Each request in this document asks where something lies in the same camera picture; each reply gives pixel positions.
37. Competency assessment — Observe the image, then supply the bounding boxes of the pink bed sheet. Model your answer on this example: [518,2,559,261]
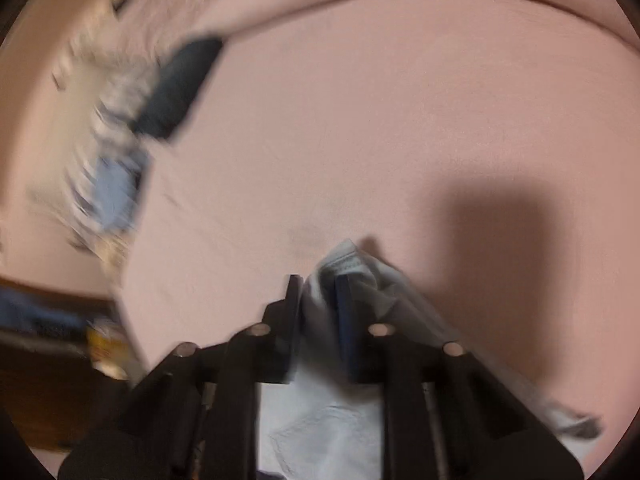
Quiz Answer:
[0,0,640,480]

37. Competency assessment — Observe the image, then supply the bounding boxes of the light blue strawberry print pants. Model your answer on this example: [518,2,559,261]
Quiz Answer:
[257,240,603,480]

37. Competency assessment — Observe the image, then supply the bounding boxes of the brown wooden furniture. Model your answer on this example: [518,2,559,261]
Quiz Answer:
[0,280,132,453]

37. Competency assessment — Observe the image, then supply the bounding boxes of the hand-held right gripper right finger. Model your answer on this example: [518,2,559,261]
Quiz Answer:
[334,274,585,480]

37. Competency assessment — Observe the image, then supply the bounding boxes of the dark grey cloth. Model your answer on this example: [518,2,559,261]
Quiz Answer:
[132,35,224,144]

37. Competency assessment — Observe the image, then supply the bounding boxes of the frayed blue denim cloth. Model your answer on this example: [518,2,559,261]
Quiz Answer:
[92,152,152,233]

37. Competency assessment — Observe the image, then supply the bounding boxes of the yellow object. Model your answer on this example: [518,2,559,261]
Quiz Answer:
[87,321,130,377]

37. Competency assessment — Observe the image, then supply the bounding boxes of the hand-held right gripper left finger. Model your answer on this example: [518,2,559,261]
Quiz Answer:
[57,274,305,480]

